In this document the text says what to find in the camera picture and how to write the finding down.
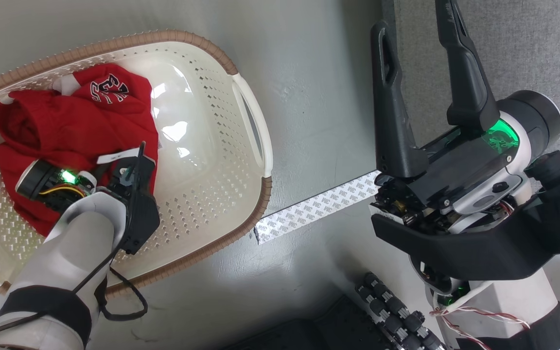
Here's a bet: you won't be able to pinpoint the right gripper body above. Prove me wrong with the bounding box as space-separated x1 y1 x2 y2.
370 90 560 228

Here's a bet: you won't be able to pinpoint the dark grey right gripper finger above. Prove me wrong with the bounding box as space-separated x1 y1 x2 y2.
370 20 429 178
434 0 501 131

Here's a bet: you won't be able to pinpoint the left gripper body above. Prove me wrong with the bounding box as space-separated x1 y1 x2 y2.
16 159 98 211

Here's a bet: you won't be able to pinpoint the red printed garment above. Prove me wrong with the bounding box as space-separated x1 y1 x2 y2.
0 63 159 238

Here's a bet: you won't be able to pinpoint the grey fabric sofa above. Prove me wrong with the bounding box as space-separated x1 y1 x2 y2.
382 0 560 176

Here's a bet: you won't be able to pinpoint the white printed tape strip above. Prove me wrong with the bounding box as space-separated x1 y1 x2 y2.
253 170 382 245

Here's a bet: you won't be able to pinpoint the black roller wheel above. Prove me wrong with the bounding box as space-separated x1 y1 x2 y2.
355 272 449 350

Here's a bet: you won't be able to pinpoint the cream perforated laundry basket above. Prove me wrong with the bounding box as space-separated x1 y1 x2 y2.
0 30 274 298

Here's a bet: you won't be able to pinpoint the red white twisted wires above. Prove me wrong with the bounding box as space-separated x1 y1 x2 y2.
429 305 531 342

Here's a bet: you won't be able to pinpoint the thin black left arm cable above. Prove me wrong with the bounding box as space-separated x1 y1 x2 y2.
0 241 149 342

